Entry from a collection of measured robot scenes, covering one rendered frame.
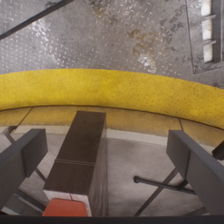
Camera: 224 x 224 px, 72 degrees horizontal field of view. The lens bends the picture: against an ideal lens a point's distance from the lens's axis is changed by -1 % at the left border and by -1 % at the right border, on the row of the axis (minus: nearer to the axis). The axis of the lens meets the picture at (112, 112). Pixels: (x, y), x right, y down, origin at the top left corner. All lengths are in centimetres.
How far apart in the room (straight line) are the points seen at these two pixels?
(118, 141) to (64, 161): 38
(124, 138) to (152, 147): 16
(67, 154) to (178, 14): 78
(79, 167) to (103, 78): 60
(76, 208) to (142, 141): 49
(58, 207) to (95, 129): 29
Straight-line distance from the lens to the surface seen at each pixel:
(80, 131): 65
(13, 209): 192
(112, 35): 90
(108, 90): 103
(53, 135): 95
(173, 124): 111
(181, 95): 108
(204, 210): 165
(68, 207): 55
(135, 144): 88
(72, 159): 57
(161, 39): 91
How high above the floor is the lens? 87
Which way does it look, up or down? 50 degrees down
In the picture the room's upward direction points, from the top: 170 degrees counter-clockwise
